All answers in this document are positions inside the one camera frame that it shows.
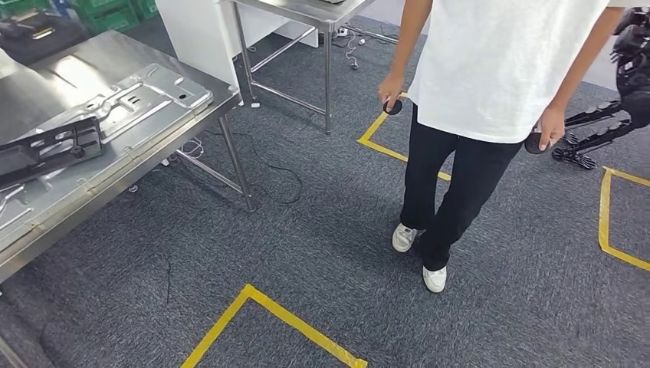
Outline stainless steel table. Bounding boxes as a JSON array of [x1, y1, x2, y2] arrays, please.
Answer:
[[223, 0, 377, 136]]

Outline green plastic crate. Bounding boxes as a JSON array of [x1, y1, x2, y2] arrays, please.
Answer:
[[0, 0, 52, 15], [132, 0, 159, 21], [71, 0, 140, 34]]

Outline humanoid robot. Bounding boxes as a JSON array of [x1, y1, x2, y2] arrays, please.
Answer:
[[552, 7, 650, 171]]

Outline person's hand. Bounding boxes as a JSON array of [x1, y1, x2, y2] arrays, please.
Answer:
[[378, 71, 407, 115], [535, 103, 566, 153]]

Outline black remote controller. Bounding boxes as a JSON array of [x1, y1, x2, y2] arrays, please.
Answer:
[[0, 12, 57, 43]]

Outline black plastic panel part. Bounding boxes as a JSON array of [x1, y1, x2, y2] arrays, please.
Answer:
[[0, 113, 105, 189]]

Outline stamped metal plate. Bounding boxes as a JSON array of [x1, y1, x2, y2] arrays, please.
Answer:
[[0, 63, 215, 232]]

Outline white charger cable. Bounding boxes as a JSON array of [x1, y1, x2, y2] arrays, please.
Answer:
[[344, 30, 368, 71]]

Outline white cable bundle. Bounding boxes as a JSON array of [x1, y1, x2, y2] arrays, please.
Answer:
[[161, 136, 205, 169]]

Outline white table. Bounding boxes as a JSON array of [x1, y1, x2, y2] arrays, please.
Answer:
[[154, 0, 320, 90]]

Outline black floor cable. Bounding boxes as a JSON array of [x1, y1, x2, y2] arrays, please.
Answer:
[[202, 129, 304, 207]]

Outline yellow floor tape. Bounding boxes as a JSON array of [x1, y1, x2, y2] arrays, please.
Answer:
[[356, 92, 452, 182], [599, 166, 650, 273]]

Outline stainless steel workbench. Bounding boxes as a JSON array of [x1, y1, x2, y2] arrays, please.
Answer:
[[0, 29, 258, 285]]

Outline person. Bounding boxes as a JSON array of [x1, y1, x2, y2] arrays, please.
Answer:
[[378, 0, 625, 294]]

